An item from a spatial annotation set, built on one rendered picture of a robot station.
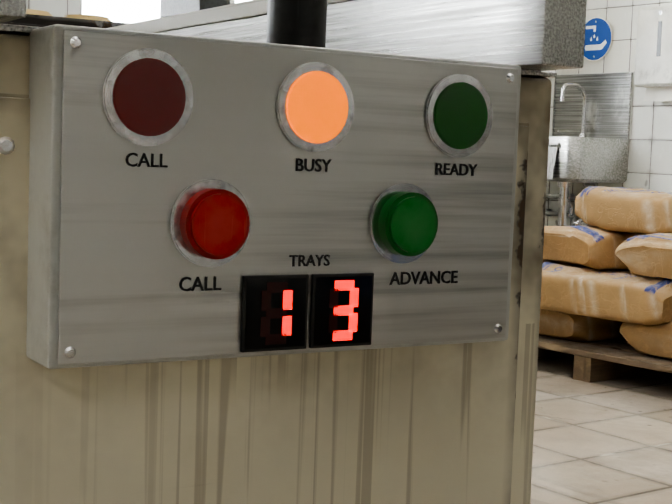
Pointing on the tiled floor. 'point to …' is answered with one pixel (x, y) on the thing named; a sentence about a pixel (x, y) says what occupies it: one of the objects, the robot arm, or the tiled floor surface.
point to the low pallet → (603, 358)
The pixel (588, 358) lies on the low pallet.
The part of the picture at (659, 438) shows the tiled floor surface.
